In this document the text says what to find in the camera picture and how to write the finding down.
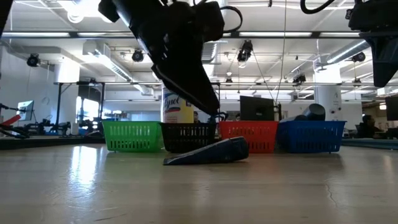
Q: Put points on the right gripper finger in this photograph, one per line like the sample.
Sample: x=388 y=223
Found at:
x=384 y=59

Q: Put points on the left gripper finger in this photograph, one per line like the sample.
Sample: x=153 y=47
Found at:
x=177 y=90
x=199 y=90

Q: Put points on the grey travel tube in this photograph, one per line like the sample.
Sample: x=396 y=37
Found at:
x=314 y=112

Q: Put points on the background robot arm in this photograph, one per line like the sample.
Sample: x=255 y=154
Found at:
x=12 y=124

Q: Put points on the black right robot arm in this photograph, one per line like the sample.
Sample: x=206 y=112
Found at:
x=360 y=3

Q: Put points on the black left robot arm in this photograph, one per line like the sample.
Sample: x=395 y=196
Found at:
x=5 y=12

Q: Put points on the yellow disinfectant wipes canister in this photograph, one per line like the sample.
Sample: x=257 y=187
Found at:
x=175 y=107

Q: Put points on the person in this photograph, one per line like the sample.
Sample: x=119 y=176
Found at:
x=368 y=126
x=196 y=117

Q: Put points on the black plastic basket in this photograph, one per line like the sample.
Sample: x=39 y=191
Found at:
x=186 y=135

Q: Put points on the dark monitor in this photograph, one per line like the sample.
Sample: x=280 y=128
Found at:
x=392 y=109

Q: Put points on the black computer monitor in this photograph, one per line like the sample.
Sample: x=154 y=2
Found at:
x=256 y=109

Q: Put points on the black toiletry sachet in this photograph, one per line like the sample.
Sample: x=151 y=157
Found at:
x=211 y=152

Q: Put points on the green plastic basket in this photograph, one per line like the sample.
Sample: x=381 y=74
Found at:
x=132 y=135

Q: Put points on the white round pillar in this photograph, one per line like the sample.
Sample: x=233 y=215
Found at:
x=329 y=96

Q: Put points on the red plastic basket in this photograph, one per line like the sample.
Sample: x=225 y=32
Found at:
x=258 y=133

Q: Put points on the ceiling light strip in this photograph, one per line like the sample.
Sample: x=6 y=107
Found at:
x=275 y=34
x=35 y=34

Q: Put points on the blue plastic basket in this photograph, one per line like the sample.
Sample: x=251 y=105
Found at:
x=311 y=135

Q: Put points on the white square pillar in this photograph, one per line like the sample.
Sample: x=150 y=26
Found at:
x=66 y=93

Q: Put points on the silver computer monitor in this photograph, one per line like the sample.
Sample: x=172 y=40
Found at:
x=26 y=110

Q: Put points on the black ceiling camera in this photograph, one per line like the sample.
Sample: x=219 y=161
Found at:
x=33 y=60
x=245 y=51
x=359 y=57
x=299 y=79
x=137 y=56

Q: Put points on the silver ventilation duct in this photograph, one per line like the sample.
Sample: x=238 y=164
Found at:
x=346 y=52

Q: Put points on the black metal rig frame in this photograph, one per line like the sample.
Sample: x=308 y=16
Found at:
x=59 y=105

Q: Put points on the black aluminium table frame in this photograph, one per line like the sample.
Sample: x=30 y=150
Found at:
x=46 y=143

